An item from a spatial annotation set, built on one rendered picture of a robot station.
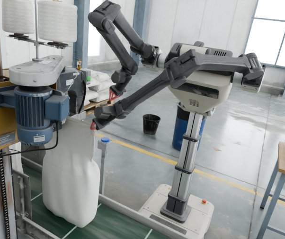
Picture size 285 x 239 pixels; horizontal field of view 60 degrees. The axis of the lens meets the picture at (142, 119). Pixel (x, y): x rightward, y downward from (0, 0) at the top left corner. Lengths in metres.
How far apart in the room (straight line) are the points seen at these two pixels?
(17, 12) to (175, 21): 8.56
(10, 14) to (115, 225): 1.36
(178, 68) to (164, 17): 8.84
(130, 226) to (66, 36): 1.25
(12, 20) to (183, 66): 0.81
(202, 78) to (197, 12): 8.06
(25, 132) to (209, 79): 0.96
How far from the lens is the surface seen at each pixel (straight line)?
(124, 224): 1.81
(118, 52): 1.28
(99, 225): 1.80
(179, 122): 3.50
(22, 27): 1.36
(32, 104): 1.12
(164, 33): 9.82
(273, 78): 9.11
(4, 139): 1.32
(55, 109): 1.10
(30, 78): 1.06
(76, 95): 1.57
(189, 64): 1.01
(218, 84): 1.42
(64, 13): 1.15
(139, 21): 10.02
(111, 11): 1.13
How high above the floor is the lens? 1.65
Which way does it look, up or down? 21 degrees down
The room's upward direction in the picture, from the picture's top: 7 degrees clockwise
